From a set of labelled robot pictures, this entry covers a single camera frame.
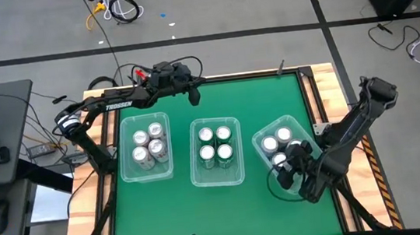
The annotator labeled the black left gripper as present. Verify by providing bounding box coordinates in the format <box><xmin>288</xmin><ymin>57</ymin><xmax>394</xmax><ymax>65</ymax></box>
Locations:
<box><xmin>145</xmin><ymin>58</ymin><xmax>208</xmax><ymax>111</ymax></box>

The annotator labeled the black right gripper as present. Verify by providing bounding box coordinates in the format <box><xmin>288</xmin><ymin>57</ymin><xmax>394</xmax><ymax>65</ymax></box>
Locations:
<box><xmin>274</xmin><ymin>139</ymin><xmax>319</xmax><ymax>191</ymax></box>

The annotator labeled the clear plastic bin with label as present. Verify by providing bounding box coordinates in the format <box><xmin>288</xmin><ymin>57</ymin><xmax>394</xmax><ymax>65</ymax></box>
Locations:
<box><xmin>184</xmin><ymin>114</ymin><xmax>247</xmax><ymax>191</ymax></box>

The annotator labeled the red tag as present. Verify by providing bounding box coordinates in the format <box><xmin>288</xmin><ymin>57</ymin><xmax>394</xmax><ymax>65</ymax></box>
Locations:
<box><xmin>135</xmin><ymin>68</ymin><xmax>150</xmax><ymax>82</ymax></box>

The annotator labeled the yellow black hazard tape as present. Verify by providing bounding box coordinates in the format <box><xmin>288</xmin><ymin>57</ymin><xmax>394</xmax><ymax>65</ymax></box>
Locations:
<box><xmin>349</xmin><ymin>105</ymin><xmax>404</xmax><ymax>234</ymax></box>

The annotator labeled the black power brick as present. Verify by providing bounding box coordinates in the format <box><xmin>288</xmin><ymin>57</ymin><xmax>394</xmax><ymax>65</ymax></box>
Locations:
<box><xmin>26</xmin><ymin>142</ymin><xmax>58</xmax><ymax>160</ymax></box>

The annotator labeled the wooden table board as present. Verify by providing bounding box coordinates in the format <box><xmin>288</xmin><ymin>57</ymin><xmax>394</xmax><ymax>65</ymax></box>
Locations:
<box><xmin>45</xmin><ymin>56</ymin><xmax>404</xmax><ymax>235</ymax></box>

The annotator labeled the small black desk device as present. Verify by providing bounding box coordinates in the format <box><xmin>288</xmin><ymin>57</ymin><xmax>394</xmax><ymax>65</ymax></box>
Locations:
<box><xmin>0</xmin><ymin>145</ymin><xmax>12</xmax><ymax>165</ymax></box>

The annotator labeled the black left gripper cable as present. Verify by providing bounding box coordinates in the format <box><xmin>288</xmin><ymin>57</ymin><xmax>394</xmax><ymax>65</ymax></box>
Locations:
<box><xmin>128</xmin><ymin>54</ymin><xmax>206</xmax><ymax>88</ymax></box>

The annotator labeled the black aluminium table frame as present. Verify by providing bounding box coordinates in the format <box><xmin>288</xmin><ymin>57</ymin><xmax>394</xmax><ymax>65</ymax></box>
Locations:
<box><xmin>53</xmin><ymin>58</ymin><xmax>397</xmax><ymax>235</ymax></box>

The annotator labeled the grey metal bracket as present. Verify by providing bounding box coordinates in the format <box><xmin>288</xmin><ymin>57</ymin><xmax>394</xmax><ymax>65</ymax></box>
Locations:
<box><xmin>311</xmin><ymin>121</ymin><xmax>334</xmax><ymax>137</ymax></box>

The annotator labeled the grey frame post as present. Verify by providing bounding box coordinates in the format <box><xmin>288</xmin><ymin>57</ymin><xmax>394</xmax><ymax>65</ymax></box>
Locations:
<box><xmin>275</xmin><ymin>59</ymin><xmax>288</xmax><ymax>76</ymax></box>

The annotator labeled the long black floor cable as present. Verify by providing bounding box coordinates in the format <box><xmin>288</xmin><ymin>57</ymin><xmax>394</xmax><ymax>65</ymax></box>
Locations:
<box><xmin>78</xmin><ymin>0</ymin><xmax>125</xmax><ymax>90</ymax></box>

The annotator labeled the black coiled cable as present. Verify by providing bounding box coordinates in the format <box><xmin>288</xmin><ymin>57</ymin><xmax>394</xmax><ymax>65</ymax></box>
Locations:
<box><xmin>108</xmin><ymin>0</ymin><xmax>142</xmax><ymax>26</ymax></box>

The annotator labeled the black hose loop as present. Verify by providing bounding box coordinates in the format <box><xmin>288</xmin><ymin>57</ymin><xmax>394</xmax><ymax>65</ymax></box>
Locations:
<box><xmin>86</xmin><ymin>74</ymin><xmax>120</xmax><ymax>91</ymax></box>

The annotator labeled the yellow extension cable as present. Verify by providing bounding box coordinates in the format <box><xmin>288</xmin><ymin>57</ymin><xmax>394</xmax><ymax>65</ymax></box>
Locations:
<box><xmin>83</xmin><ymin>0</ymin><xmax>110</xmax><ymax>32</ymax></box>

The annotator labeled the black floor cable with plug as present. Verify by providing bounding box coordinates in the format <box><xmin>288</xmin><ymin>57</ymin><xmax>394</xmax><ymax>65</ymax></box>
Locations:
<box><xmin>366</xmin><ymin>19</ymin><xmax>420</xmax><ymax>63</ymax></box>

